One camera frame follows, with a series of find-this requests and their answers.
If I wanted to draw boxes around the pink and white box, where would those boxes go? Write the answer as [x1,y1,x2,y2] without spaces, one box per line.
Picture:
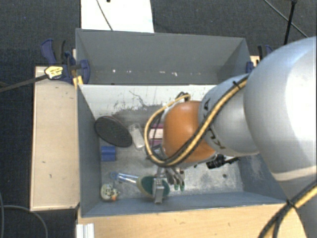
[148,123,164,146]

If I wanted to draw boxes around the clear plastic bottle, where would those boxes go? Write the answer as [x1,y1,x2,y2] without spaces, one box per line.
[128,123,146,149]

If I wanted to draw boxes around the white toy animal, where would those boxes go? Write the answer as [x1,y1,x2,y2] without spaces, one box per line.
[100,183,121,203]

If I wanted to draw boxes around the blue block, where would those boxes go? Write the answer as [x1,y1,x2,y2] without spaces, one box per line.
[101,145,116,162]

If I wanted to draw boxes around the black oval disc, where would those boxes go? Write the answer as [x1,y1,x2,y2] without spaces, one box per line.
[94,116,133,148]

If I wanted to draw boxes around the pale wood flat board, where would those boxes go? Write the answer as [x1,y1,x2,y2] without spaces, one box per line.
[29,65,81,212]

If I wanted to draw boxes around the grey metal bin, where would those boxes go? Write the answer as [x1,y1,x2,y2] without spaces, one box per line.
[75,28,288,218]

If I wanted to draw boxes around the blue-handled green brush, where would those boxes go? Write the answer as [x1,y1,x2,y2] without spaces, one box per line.
[109,171,171,199]

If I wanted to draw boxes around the black cylinder on white bracket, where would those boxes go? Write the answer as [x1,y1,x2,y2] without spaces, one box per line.
[206,154,240,170]

